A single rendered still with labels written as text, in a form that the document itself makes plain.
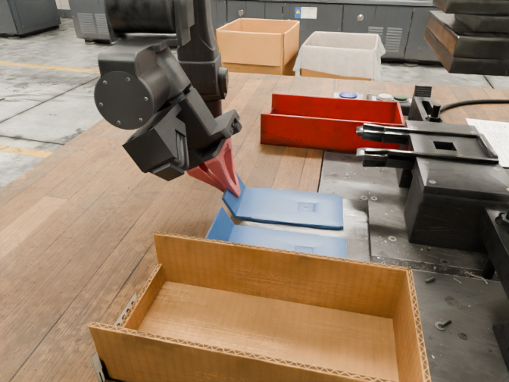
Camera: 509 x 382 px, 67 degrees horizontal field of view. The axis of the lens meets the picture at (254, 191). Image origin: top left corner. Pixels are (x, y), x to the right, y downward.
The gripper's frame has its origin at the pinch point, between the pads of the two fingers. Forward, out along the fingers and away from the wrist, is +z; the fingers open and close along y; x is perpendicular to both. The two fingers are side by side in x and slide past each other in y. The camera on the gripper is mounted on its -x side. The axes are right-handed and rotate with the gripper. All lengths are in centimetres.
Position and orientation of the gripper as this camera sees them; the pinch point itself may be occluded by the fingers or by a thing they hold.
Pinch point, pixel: (234, 190)
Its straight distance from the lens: 52.1
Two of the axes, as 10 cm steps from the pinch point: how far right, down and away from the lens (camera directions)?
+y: 8.6, -3.4, -3.9
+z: 4.9, 7.7, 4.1
